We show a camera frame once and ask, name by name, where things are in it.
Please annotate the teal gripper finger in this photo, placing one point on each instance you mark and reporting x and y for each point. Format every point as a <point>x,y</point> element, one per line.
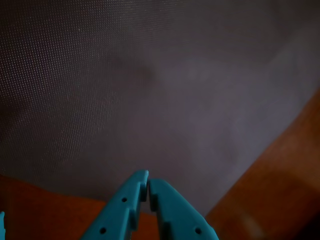
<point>180,215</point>
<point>117,212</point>

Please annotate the teal robot arm base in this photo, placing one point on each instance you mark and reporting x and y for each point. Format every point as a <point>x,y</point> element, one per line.
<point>1,223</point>

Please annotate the dark grey table mat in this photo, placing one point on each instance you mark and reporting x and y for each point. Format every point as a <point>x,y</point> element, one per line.
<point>175,100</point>

